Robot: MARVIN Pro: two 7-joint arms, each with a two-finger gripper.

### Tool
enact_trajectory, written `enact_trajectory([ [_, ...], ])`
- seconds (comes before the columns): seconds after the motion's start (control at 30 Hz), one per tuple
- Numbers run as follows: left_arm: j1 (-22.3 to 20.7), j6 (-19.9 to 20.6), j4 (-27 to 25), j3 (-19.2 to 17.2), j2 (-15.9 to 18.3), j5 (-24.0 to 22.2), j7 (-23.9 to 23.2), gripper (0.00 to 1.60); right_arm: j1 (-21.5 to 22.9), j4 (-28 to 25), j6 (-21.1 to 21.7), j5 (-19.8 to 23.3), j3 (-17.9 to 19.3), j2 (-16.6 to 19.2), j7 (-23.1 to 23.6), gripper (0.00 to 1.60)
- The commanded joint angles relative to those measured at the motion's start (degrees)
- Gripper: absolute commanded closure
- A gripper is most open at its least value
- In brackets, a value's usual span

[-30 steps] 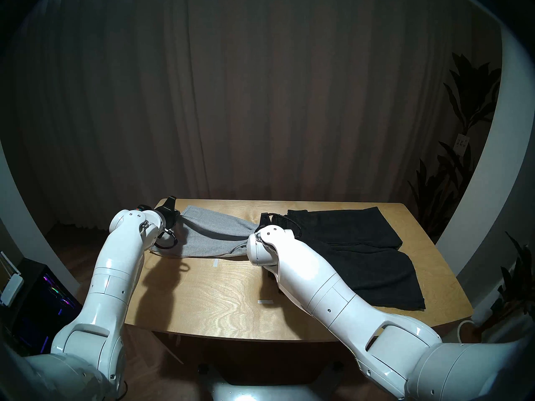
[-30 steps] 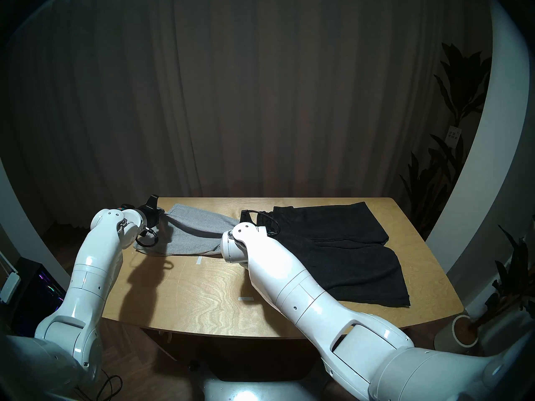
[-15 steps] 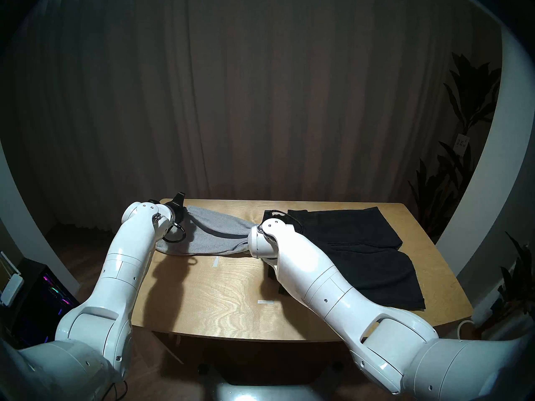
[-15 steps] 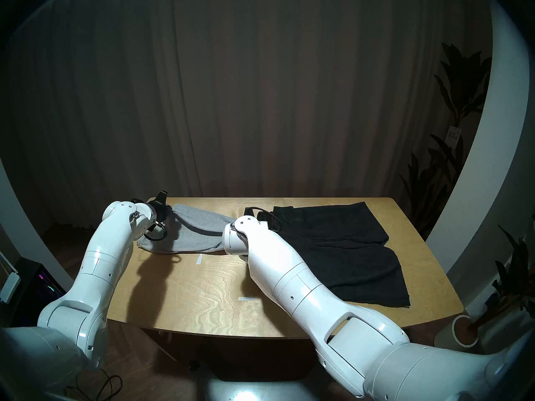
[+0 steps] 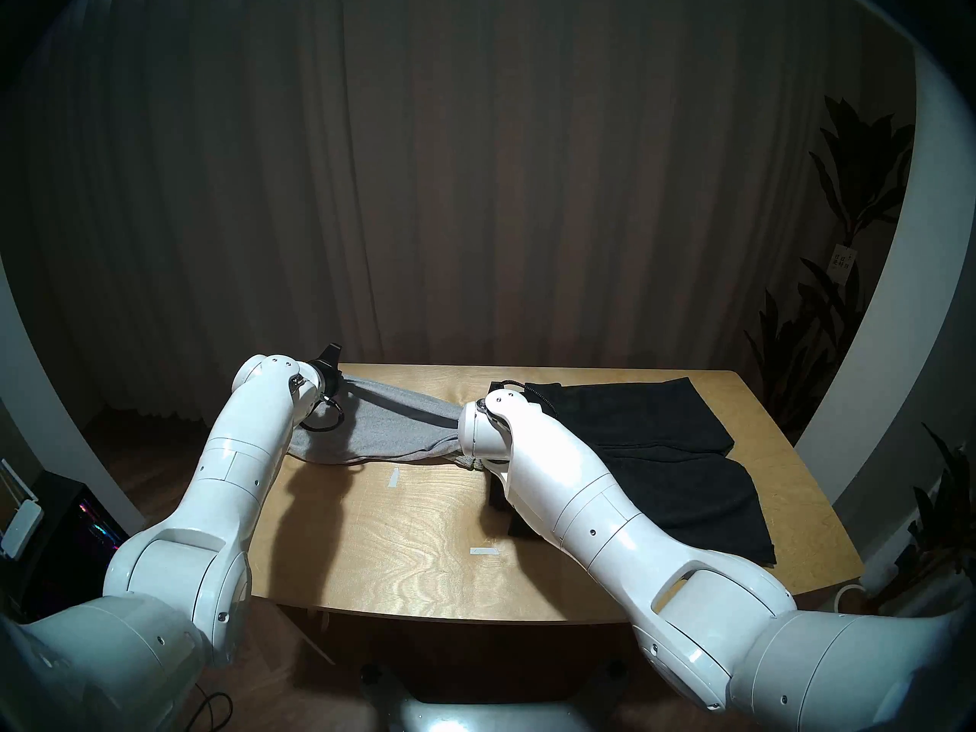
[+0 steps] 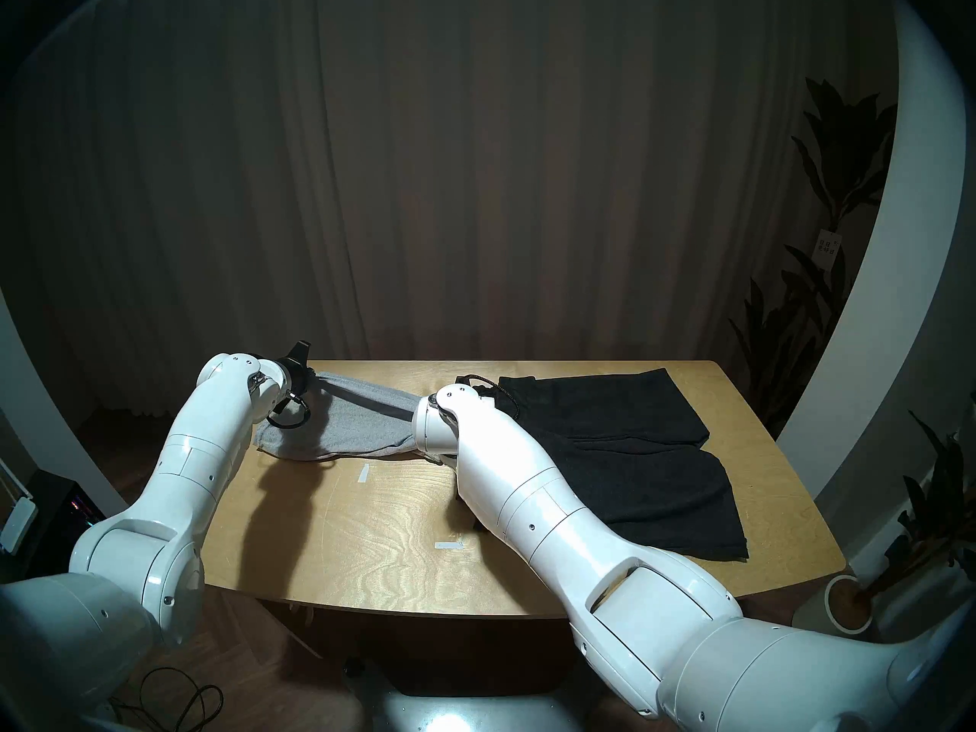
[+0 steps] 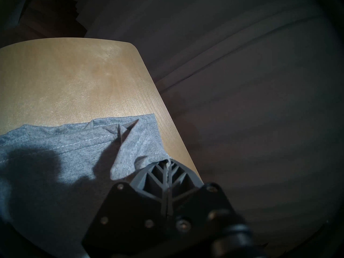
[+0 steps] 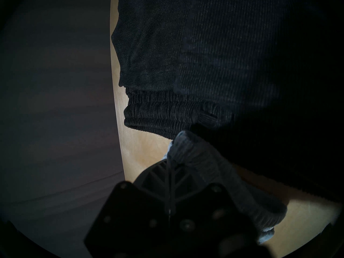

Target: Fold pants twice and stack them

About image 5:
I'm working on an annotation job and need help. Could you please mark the grey shorts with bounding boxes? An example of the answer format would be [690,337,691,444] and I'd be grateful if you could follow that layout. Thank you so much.
[288,376,485,472]

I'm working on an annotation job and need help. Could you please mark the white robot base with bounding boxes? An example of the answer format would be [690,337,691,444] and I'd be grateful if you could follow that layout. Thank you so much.
[358,662,634,732]

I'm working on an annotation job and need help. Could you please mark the tall dark leafy plant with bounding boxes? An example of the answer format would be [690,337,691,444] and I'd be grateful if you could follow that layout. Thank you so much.
[743,96,916,441]

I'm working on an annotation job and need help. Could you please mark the brown pleated curtain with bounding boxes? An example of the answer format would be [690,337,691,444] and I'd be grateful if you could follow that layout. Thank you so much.
[0,0,916,434]

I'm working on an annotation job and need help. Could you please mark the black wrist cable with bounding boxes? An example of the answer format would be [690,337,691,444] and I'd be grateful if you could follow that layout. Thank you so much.
[301,391,345,432]
[492,380,551,405]

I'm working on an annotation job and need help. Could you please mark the small dark potted plant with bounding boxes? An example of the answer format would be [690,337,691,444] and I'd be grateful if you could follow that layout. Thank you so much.
[869,422,976,609]

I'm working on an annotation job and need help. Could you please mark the black floor cable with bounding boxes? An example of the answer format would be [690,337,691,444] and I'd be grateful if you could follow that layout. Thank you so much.
[179,685,233,732]

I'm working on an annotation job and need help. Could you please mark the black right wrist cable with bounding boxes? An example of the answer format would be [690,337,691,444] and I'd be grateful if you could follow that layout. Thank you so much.
[492,380,551,405]

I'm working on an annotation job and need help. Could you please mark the black shorts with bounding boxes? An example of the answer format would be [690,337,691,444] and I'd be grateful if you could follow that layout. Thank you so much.
[488,377,777,565]

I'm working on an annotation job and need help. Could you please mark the small white box device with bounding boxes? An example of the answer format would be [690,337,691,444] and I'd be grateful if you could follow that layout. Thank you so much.
[0,498,44,560]

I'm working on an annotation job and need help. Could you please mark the black computer tower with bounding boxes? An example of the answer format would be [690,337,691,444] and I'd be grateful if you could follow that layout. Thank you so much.
[19,471,130,624]

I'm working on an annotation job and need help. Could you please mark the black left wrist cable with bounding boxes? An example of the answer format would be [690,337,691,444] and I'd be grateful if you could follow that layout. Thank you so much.
[301,391,345,432]

